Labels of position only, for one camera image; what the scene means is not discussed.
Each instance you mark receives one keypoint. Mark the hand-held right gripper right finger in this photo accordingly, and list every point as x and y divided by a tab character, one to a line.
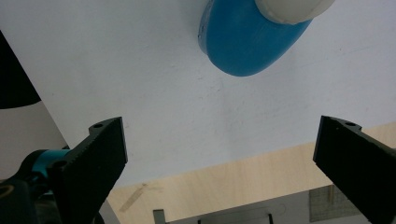
355	161

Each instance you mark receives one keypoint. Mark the grey gridded sheet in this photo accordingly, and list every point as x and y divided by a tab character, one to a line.
330	202

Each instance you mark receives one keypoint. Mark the blue bottle with white cap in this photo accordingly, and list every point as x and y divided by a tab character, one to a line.
246	40

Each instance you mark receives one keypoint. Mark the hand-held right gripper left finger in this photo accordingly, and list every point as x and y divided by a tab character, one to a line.
90	168

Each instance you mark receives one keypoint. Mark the dark object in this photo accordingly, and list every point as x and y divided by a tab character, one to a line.
12	84

